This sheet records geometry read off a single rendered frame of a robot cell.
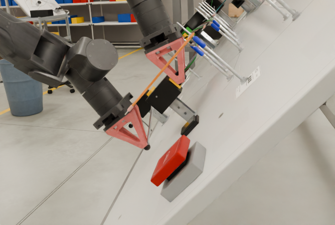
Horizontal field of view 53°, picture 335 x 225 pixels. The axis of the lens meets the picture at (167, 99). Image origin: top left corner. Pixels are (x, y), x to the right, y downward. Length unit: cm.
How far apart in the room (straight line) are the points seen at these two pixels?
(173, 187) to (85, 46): 29
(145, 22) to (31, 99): 356
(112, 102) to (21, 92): 347
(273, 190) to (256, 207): 9
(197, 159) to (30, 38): 36
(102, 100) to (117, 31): 830
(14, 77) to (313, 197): 354
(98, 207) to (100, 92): 170
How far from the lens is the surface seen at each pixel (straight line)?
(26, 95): 409
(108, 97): 63
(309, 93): 31
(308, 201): 89
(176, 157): 37
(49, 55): 63
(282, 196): 89
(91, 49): 57
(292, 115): 31
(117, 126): 65
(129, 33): 880
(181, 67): 60
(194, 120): 57
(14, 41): 60
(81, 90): 64
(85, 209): 229
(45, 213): 235
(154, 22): 59
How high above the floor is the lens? 128
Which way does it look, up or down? 18 degrees down
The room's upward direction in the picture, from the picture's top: 3 degrees counter-clockwise
